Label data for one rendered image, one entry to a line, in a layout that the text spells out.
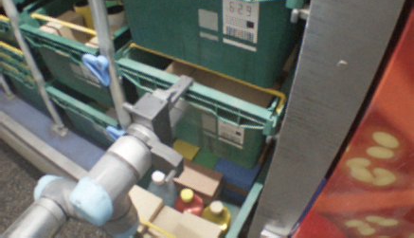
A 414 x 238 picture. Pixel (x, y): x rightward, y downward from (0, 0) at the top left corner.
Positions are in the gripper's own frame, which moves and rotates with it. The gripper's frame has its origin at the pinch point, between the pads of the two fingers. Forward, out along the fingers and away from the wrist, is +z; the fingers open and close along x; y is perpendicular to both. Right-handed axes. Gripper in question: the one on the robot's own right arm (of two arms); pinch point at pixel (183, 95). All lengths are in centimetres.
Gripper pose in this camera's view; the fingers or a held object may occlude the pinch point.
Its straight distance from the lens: 63.7
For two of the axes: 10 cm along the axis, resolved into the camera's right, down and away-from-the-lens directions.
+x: 0.0, 7.0, 7.2
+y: -8.8, -3.5, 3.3
